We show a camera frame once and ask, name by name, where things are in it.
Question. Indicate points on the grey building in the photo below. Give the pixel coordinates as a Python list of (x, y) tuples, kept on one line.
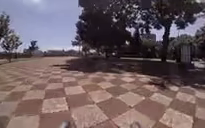
[(150, 37)]

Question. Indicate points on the low distant building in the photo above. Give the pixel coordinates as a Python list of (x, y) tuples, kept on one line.
[(61, 52)]

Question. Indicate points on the group of large dark trees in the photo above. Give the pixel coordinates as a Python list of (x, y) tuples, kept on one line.
[(106, 26)]

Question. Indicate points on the robot's own part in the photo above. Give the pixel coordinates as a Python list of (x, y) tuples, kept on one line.
[(65, 124), (135, 125)]

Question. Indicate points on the pale cabinet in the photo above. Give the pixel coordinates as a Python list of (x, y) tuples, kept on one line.
[(185, 54)]

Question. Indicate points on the checkered red and grey paving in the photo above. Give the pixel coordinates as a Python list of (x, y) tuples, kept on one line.
[(90, 100)]

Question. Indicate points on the green hedge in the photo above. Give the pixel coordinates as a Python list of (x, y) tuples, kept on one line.
[(176, 45)]

